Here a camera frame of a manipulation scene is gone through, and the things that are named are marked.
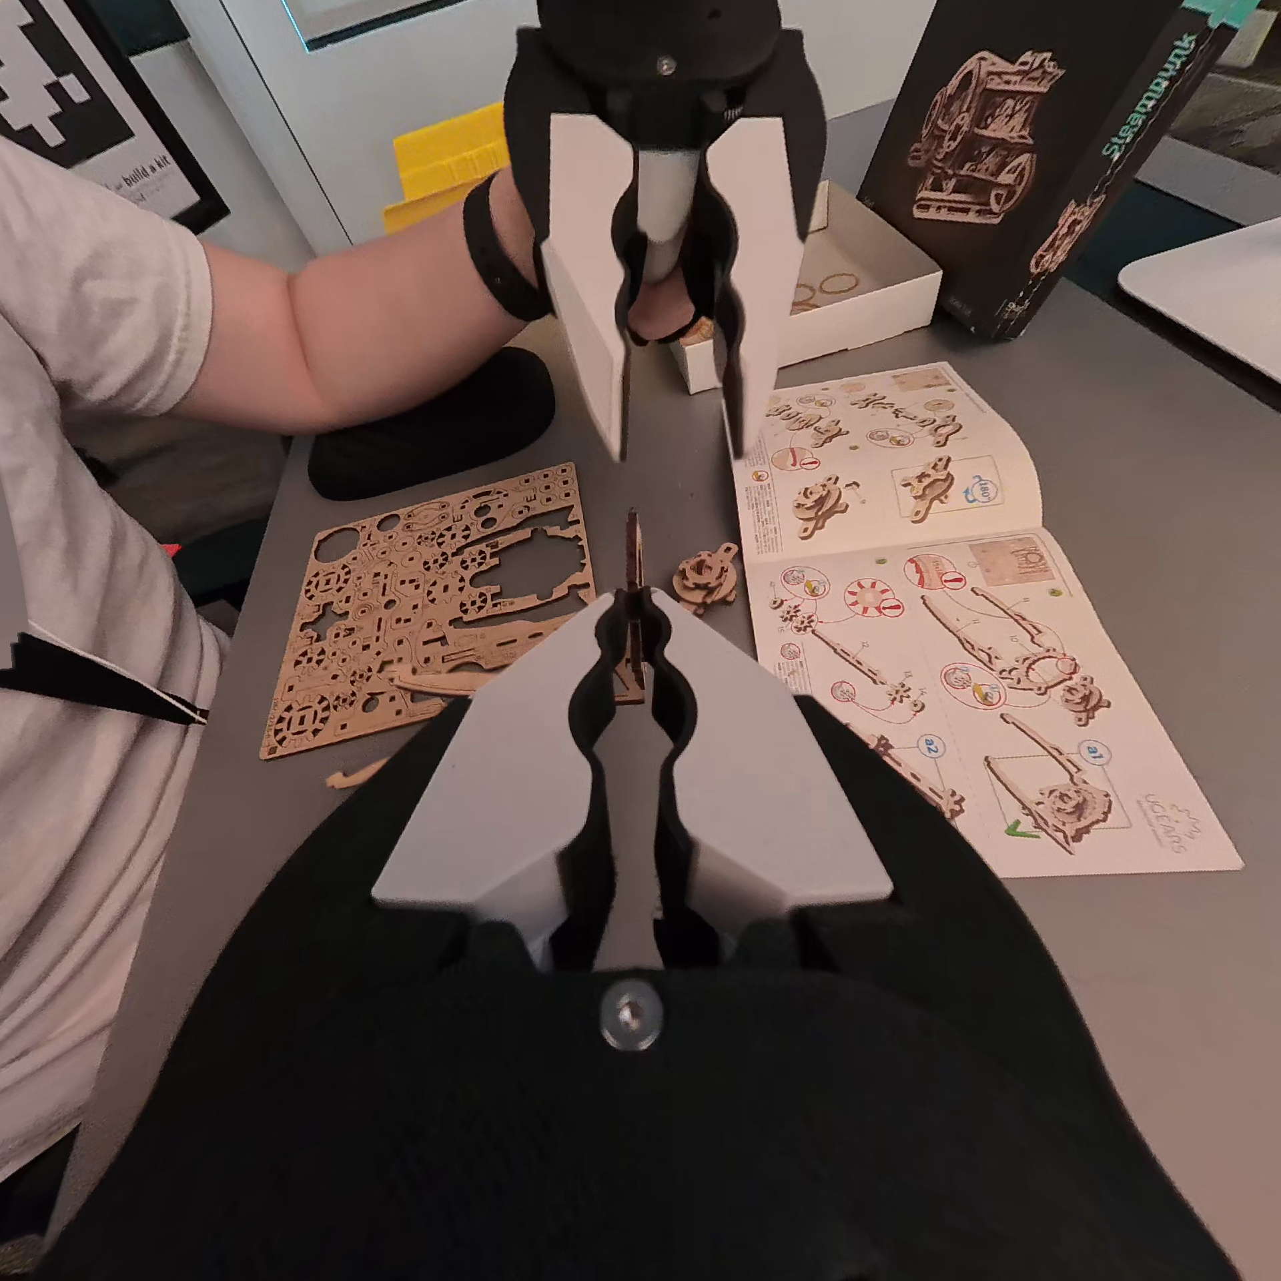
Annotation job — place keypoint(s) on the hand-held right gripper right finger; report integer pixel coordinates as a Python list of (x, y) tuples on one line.
[(771, 801)]

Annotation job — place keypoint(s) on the person's left forearm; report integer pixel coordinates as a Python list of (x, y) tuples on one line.
[(380, 320)]

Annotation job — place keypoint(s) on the white cardboard box tray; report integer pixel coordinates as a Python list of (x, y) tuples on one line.
[(882, 302)]

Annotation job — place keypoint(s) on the person's torso in white shirt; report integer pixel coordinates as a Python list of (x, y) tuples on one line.
[(78, 450)]

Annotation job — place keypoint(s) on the person's left hand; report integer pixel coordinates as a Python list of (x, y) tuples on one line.
[(662, 312)]

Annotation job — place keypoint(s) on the yellow plastic bin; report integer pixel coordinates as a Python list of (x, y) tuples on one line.
[(439, 172)]

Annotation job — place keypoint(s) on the thin wooden lattice leg part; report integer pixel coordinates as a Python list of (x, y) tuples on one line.
[(633, 561)]

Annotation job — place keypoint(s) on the paper instruction booklet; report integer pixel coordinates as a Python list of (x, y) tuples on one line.
[(1120, 762)]

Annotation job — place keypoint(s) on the curved wooden leg part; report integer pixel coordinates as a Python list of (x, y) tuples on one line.
[(439, 685)]

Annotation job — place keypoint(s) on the small wooden offcut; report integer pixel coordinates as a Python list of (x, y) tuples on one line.
[(357, 773)]

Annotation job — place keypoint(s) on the black wrist rest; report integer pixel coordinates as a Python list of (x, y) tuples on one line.
[(431, 431)]

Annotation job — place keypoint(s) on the black model kit box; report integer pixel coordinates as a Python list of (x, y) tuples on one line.
[(1080, 121)]

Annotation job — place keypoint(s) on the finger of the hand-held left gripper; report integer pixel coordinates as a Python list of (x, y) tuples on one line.
[(586, 253), (766, 253)]

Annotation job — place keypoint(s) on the laser-cut wooden parts sheet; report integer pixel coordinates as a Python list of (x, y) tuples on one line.
[(419, 561)]

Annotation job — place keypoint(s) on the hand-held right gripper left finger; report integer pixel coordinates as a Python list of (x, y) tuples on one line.
[(489, 801)]

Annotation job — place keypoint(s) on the round wooden model assembly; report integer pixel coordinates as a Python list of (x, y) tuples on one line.
[(703, 580)]

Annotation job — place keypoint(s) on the white flat device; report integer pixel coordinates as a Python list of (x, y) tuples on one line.
[(1209, 292)]

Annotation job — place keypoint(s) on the black wristband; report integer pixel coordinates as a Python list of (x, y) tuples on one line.
[(489, 263)]

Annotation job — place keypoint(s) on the black white tag poster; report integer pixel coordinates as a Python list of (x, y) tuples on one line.
[(159, 172)]

